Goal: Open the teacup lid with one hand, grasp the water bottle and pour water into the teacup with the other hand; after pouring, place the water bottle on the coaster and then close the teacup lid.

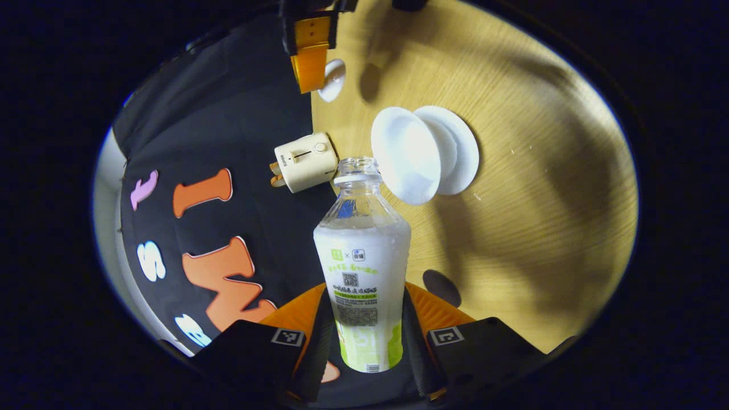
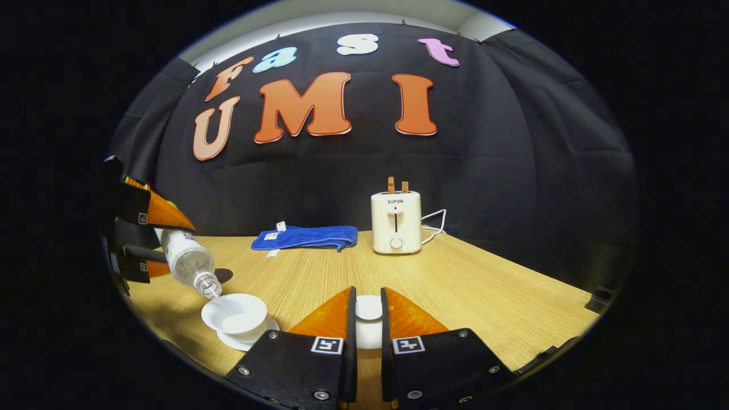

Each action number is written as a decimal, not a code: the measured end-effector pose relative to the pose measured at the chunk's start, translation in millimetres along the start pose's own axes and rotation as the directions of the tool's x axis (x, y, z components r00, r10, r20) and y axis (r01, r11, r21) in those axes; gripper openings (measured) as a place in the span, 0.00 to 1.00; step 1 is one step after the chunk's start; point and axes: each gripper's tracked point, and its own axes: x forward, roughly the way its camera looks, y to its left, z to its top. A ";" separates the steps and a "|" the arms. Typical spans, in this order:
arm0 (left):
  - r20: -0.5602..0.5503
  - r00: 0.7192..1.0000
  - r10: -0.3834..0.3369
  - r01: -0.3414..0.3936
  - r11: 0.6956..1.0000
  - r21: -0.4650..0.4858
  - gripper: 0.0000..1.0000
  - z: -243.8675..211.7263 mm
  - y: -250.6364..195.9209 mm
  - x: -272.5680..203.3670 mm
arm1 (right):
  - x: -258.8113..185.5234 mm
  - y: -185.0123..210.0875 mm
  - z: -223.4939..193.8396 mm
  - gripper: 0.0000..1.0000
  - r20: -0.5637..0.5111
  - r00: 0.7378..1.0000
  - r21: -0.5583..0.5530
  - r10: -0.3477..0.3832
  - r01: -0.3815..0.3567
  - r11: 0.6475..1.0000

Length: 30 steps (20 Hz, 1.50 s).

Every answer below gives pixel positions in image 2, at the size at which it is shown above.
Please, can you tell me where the clear water bottle green label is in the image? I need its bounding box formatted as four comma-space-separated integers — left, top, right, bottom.
158, 227, 223, 300

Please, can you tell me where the white teacup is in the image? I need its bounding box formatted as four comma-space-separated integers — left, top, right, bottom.
201, 293, 268, 335

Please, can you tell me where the dark box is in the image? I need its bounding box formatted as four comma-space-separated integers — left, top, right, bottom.
585, 286, 615, 314

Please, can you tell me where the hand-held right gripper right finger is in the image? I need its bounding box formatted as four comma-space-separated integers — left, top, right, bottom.
380, 286, 514, 410

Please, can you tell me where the black backdrop cloth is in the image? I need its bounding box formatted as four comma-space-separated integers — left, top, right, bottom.
105, 23, 638, 294

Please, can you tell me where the white saucer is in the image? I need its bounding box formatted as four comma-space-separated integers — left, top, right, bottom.
216, 316, 280, 352

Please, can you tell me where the cream toaster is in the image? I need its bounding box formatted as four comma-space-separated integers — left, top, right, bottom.
371, 191, 423, 255

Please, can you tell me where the white toaster cable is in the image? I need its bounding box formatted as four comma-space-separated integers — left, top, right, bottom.
420, 208, 447, 245

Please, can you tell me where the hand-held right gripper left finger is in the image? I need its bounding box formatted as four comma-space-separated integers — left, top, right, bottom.
223, 286, 359, 410

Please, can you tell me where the blue towel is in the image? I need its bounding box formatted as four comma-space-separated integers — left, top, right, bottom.
251, 222, 359, 257

